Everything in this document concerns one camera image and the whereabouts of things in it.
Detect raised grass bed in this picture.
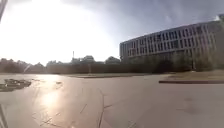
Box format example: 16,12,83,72
158,69,224,85

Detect long raised planting bed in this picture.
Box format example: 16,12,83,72
64,72,151,79

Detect low stone steps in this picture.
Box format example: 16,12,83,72
0,78,33,93

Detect row of trees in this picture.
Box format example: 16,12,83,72
0,51,224,75

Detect large curved glass building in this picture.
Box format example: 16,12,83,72
119,14,224,63

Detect grey stone paved plaza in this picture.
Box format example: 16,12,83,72
0,73,224,128

